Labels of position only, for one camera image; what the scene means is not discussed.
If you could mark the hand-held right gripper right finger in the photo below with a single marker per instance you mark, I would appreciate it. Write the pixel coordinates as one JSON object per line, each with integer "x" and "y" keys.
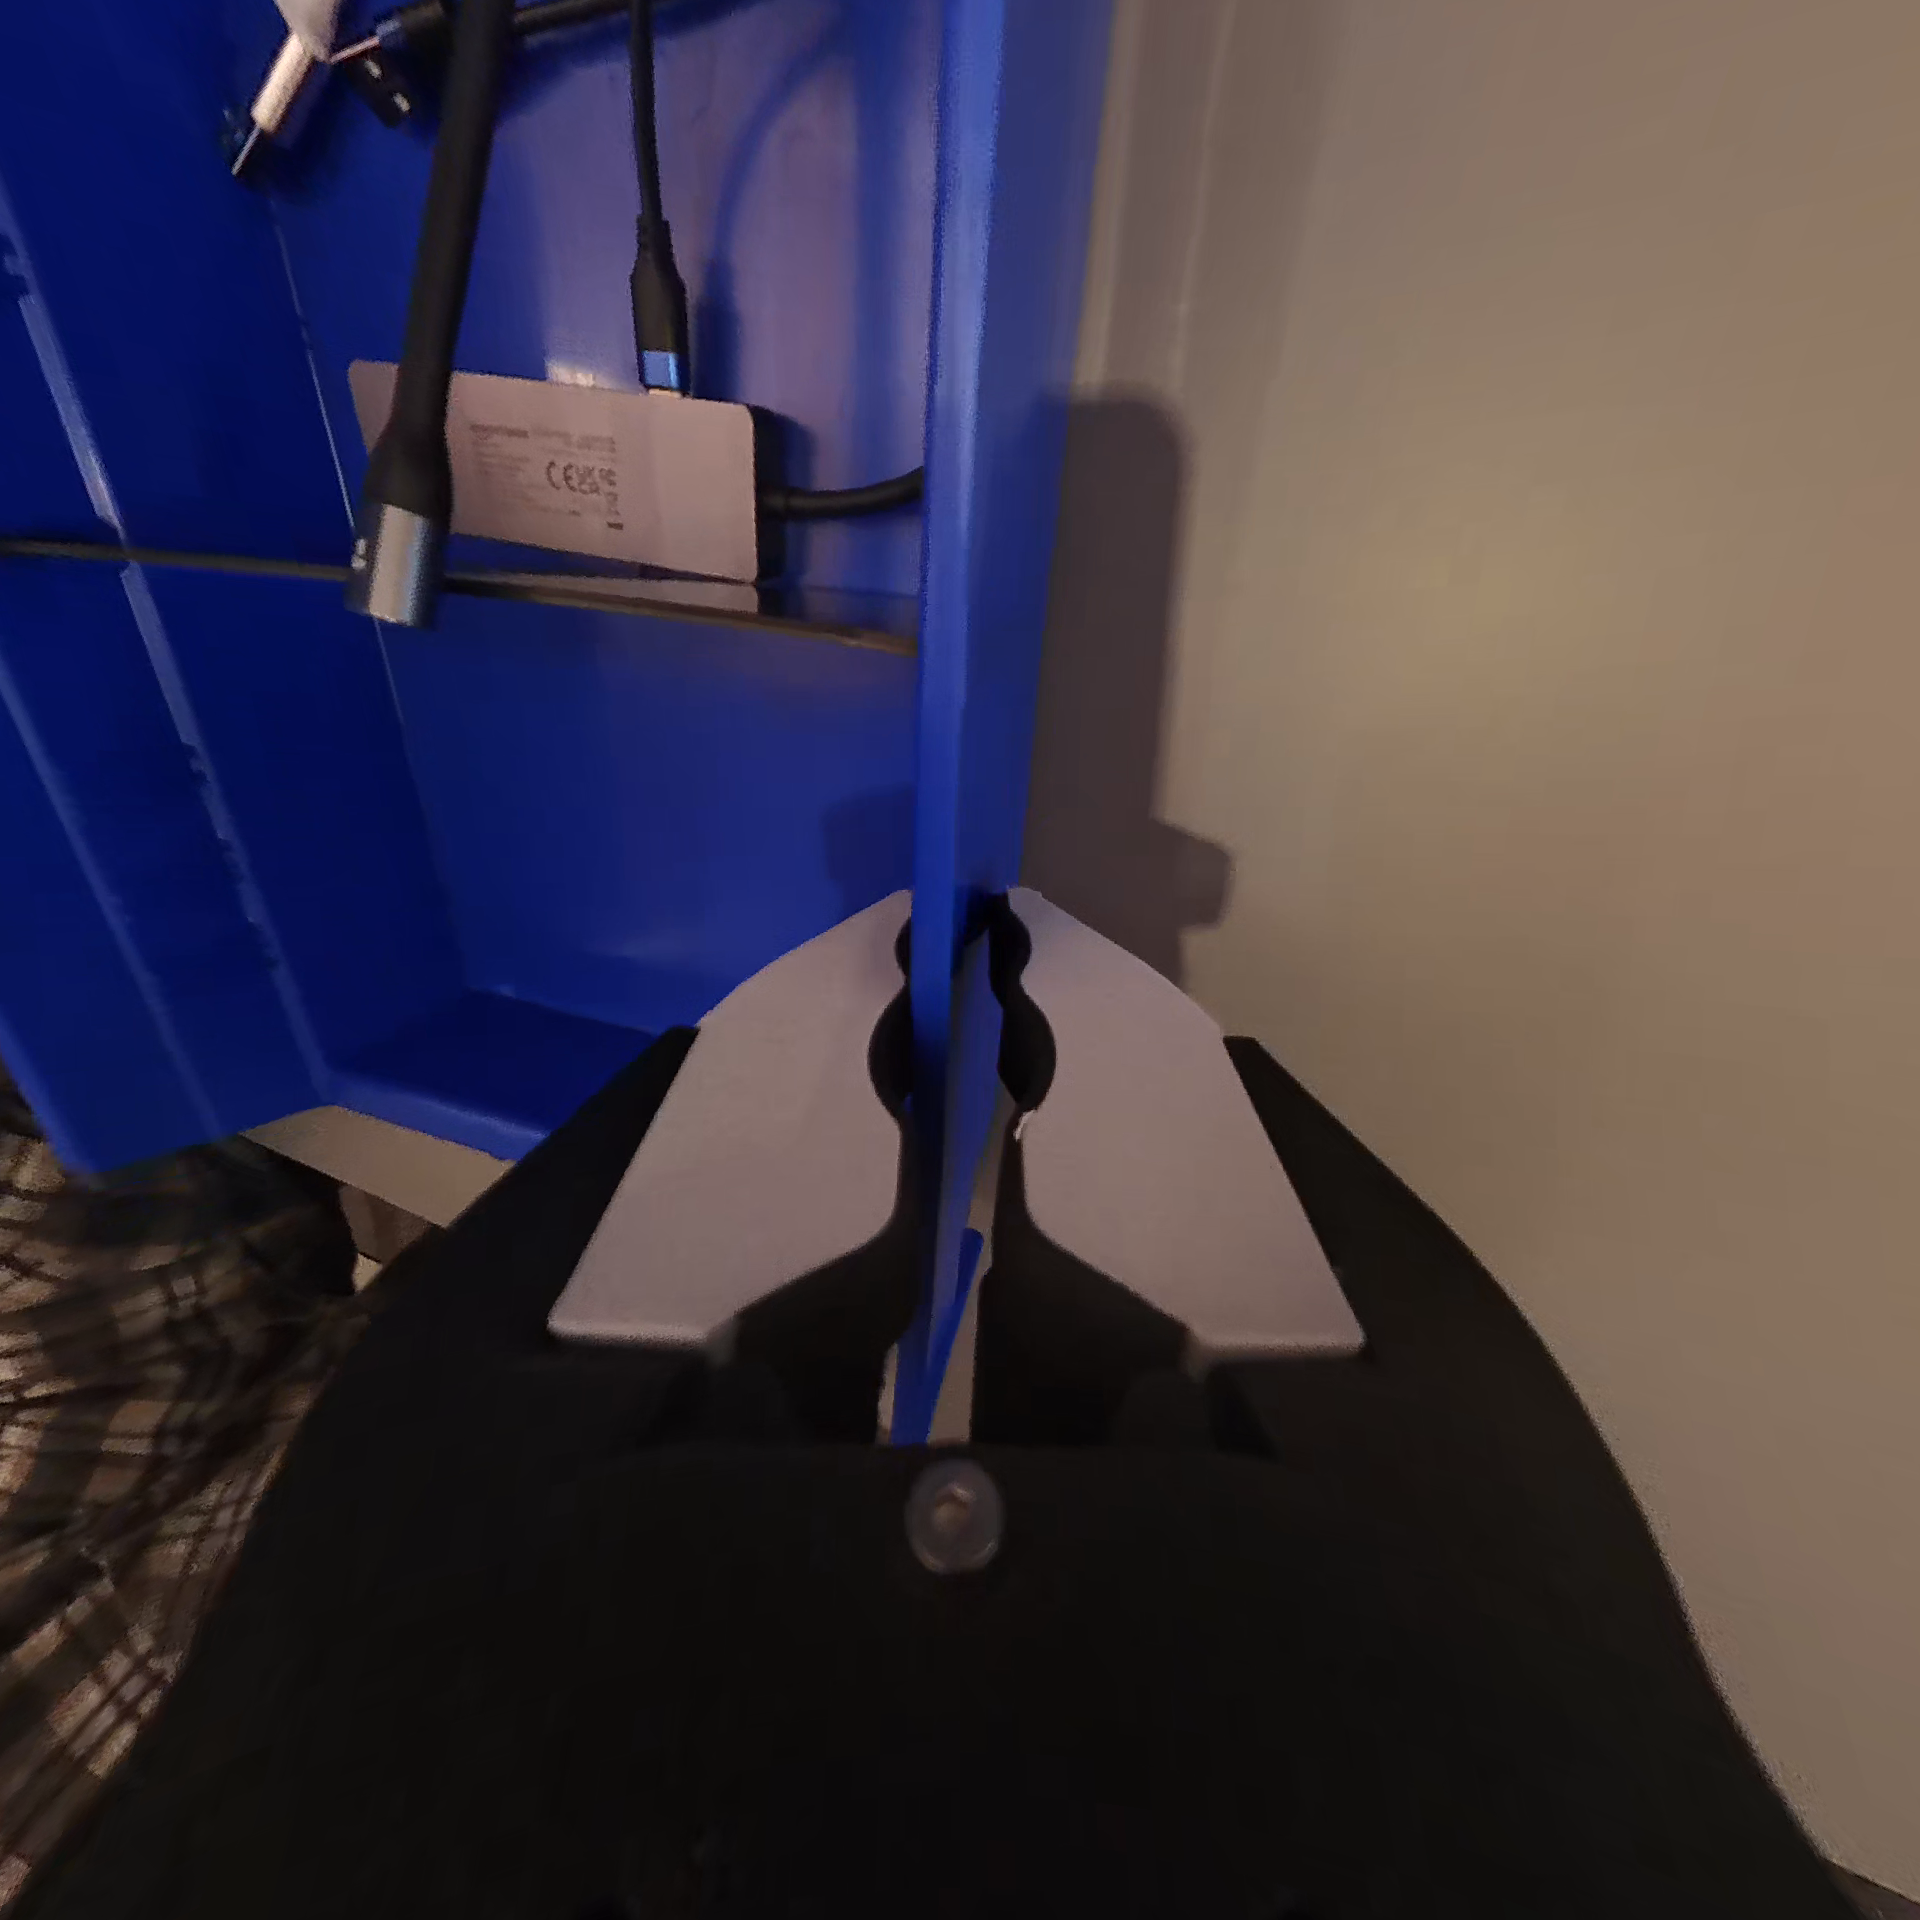
{"x": 1172, "y": 1186}

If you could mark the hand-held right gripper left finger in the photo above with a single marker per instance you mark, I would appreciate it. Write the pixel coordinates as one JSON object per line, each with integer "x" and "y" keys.
{"x": 722, "y": 1170}

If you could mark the blue plastic bin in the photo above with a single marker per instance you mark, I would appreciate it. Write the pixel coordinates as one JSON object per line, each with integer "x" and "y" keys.
{"x": 600, "y": 825}

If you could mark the grey usb hub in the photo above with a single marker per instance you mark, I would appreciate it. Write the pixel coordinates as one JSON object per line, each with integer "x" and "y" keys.
{"x": 600, "y": 481}

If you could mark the black bin divider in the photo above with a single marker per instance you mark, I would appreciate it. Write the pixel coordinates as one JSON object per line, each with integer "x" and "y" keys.
{"x": 722, "y": 618}

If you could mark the person's plaid shirt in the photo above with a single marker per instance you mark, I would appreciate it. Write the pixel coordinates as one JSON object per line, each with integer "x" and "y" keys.
{"x": 120, "y": 1426}

